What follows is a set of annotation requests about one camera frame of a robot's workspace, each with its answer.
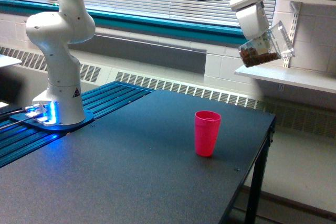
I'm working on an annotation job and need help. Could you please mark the pink plastic cup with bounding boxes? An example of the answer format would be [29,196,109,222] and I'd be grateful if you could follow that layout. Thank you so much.
[194,111,222,157]

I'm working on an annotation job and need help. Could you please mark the white shelf bracket rail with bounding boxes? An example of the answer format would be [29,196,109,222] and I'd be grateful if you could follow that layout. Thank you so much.
[282,0,307,68]

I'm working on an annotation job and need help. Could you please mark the white tabletop at left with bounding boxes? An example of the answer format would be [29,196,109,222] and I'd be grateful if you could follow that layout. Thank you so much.
[0,55,22,68]

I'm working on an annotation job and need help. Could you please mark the lower white wall shelf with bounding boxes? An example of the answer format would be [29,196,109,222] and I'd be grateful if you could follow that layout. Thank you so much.
[235,64,336,93]

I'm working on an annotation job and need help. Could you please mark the upper white wall shelf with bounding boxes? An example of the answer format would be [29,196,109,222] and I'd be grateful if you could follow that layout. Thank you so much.
[283,0,336,6]

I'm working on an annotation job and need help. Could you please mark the white wall shelf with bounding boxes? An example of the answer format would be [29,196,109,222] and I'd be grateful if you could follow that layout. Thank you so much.
[283,0,336,6]
[235,64,336,93]

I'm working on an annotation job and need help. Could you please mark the brown pellets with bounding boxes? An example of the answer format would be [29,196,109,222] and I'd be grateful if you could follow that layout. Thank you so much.
[239,48,280,68]

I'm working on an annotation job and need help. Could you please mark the baseboard radiator heater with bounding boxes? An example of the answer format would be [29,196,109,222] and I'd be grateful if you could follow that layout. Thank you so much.
[0,46,336,138]

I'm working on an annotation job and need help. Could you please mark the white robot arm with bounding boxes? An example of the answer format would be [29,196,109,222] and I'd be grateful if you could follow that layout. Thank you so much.
[26,0,269,127]

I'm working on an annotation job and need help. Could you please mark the clear plastic cup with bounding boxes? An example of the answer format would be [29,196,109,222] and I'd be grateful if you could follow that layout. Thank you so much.
[238,21,295,59]

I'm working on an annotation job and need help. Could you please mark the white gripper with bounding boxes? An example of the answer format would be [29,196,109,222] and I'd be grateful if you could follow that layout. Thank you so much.
[229,0,269,47]

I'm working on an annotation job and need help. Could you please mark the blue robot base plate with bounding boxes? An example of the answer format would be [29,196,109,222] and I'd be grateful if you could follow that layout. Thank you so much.
[23,109,94,132]

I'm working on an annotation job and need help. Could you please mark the black table leg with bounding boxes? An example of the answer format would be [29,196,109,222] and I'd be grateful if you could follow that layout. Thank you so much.
[244,126,275,223]

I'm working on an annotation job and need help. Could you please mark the blue aluminium rail platform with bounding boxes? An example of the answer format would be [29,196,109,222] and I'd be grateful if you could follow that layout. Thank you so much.
[1,82,153,167]

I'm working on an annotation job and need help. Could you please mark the black base cable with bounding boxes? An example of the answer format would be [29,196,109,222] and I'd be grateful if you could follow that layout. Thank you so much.
[0,106,36,130]

